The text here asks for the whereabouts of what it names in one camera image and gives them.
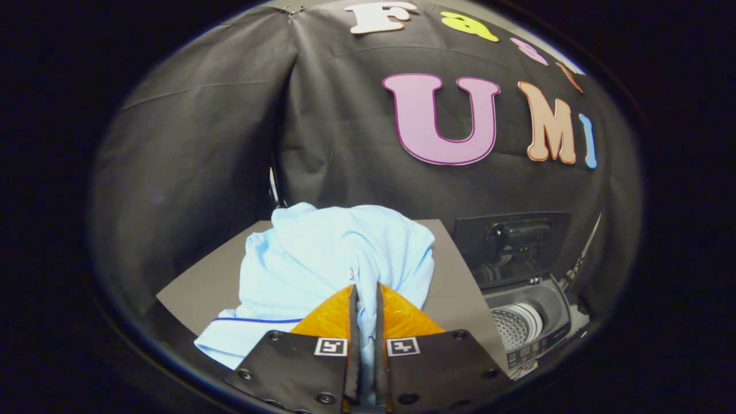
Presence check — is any light blue shirt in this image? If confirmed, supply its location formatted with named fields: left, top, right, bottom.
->
left=194, top=201, right=436, bottom=403

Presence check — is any black backdrop cloth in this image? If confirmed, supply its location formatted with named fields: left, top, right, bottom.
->
left=89, top=0, right=642, bottom=323

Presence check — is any grey and black cabinet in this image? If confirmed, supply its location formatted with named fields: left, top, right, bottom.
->
left=156, top=218, right=509, bottom=371

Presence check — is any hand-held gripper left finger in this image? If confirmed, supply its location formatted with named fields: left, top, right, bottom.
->
left=225, top=283, right=361, bottom=414

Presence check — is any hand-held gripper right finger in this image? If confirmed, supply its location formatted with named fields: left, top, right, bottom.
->
left=375, top=282, right=512, bottom=414

